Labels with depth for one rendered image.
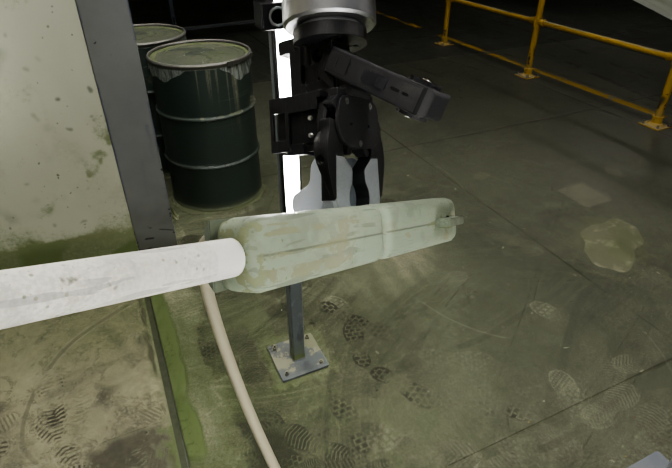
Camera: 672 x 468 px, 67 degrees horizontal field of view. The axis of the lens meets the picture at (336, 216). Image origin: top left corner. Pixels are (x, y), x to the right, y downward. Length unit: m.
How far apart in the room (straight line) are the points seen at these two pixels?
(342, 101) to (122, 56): 1.84
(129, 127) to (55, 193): 0.42
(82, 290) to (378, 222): 0.24
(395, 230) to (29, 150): 2.05
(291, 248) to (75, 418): 1.88
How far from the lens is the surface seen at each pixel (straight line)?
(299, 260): 0.34
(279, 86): 1.50
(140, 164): 2.42
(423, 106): 0.43
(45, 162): 2.40
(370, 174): 0.50
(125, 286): 0.26
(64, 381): 2.30
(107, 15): 2.23
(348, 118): 0.47
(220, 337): 0.74
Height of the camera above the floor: 1.62
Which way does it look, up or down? 32 degrees down
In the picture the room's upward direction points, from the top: straight up
